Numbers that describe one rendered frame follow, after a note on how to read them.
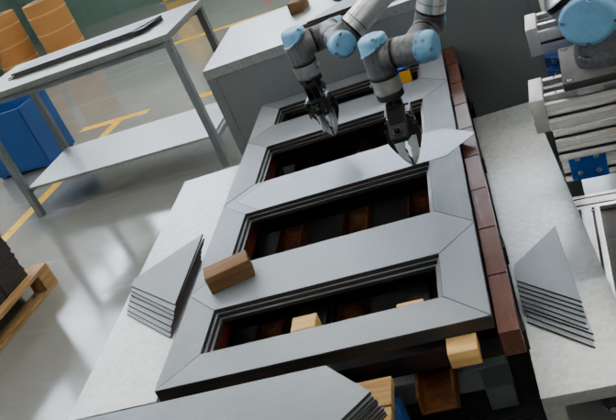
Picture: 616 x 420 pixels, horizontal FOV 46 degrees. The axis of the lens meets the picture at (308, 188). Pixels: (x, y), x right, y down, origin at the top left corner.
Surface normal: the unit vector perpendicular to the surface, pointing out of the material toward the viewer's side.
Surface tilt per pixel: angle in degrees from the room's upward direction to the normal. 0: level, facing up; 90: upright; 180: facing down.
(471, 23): 90
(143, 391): 0
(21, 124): 90
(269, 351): 0
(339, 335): 0
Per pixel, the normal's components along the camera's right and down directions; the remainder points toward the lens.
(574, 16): -0.26, 0.63
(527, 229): -0.36, -0.83
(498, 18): -0.10, 0.50
